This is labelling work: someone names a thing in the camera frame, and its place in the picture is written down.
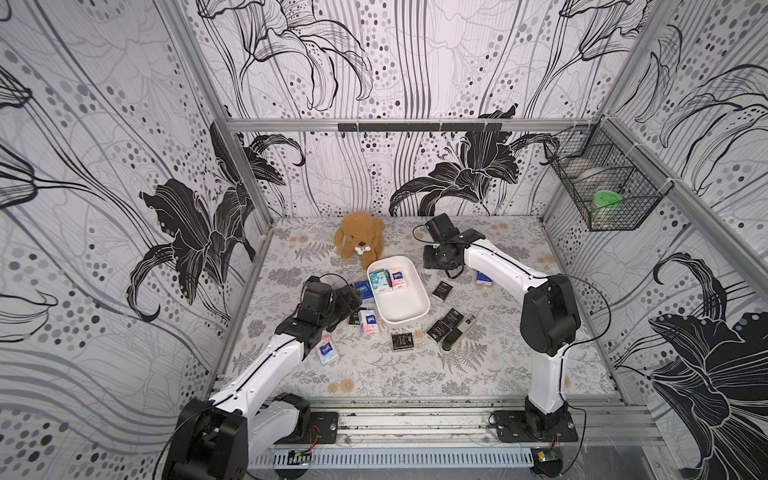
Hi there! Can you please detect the pink Tempo tissue pack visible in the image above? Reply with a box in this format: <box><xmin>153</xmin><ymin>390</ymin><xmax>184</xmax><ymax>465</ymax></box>
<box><xmin>358</xmin><ymin>309</ymin><xmax>380</xmax><ymax>335</ymax></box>

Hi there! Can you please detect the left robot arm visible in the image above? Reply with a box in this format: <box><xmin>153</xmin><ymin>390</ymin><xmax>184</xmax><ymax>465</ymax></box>
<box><xmin>152</xmin><ymin>276</ymin><xmax>362</xmax><ymax>479</ymax></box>

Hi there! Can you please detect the grey black stapler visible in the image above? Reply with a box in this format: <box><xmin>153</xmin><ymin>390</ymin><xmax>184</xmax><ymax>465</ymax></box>
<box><xmin>441</xmin><ymin>316</ymin><xmax>476</xmax><ymax>352</ymax></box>

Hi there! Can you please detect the white plastic storage box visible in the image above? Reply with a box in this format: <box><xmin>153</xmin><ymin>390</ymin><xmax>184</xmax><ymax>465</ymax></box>
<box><xmin>367</xmin><ymin>255</ymin><xmax>431</xmax><ymax>326</ymax></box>

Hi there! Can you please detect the white slotted cable duct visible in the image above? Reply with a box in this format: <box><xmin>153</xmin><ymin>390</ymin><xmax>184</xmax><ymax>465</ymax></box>
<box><xmin>249</xmin><ymin>447</ymin><xmax>534</xmax><ymax>469</ymax></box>

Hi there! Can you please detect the blue Tempo tissue pack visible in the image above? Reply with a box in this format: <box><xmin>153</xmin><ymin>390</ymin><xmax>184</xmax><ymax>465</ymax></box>
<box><xmin>354</xmin><ymin>280</ymin><xmax>374</xmax><ymax>301</ymax></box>

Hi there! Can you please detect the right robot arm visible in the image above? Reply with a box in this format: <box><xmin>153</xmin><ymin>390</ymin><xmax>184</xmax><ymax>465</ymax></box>
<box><xmin>424</xmin><ymin>214</ymin><xmax>581</xmax><ymax>422</ymax></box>

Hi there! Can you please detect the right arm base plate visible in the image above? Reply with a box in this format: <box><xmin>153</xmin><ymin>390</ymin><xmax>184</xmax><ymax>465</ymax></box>
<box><xmin>489</xmin><ymin>409</ymin><xmax>579</xmax><ymax>444</ymax></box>

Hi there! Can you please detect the pink white Tempo pack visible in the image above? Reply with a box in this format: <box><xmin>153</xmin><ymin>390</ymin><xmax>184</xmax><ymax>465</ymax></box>
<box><xmin>387</xmin><ymin>268</ymin><xmax>408</xmax><ymax>290</ymax></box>

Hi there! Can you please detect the white blue tissue pack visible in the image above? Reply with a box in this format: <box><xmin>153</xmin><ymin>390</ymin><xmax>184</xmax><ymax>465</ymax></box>
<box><xmin>315</xmin><ymin>335</ymin><xmax>340</xmax><ymax>365</ymax></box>

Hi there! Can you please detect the small black tissue pack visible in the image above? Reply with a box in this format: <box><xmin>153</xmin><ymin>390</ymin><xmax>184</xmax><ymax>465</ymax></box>
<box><xmin>432</xmin><ymin>281</ymin><xmax>453</xmax><ymax>301</ymax></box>

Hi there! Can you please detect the black long tissue pack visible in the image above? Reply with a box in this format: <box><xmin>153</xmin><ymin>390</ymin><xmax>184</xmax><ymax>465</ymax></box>
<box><xmin>426</xmin><ymin>309</ymin><xmax>464</xmax><ymax>343</ymax></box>

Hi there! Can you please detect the black square tissue pack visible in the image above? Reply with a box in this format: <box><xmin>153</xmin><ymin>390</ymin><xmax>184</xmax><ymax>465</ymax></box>
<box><xmin>391</xmin><ymin>332</ymin><xmax>415</xmax><ymax>351</ymax></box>

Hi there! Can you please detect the brown teddy bear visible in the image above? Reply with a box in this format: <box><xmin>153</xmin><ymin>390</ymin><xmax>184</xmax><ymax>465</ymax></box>
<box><xmin>333</xmin><ymin>211</ymin><xmax>386</xmax><ymax>270</ymax></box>

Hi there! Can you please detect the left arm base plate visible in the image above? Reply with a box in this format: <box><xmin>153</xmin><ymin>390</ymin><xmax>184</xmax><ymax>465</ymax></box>
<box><xmin>277</xmin><ymin>411</ymin><xmax>339</xmax><ymax>447</ymax></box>

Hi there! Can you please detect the teal cartoon tissue pack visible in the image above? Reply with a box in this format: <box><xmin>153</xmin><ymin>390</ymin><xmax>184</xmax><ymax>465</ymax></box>
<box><xmin>369</xmin><ymin>269</ymin><xmax>392</xmax><ymax>293</ymax></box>

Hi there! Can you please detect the black wire basket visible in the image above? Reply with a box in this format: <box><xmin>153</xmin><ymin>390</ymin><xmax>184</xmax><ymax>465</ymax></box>
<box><xmin>545</xmin><ymin>124</ymin><xmax>673</xmax><ymax>232</ymax></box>

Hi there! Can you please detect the green lidded cup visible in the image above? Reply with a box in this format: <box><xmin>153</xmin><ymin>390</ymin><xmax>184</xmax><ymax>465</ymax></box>
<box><xmin>591</xmin><ymin>190</ymin><xmax>624</xmax><ymax>229</ymax></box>

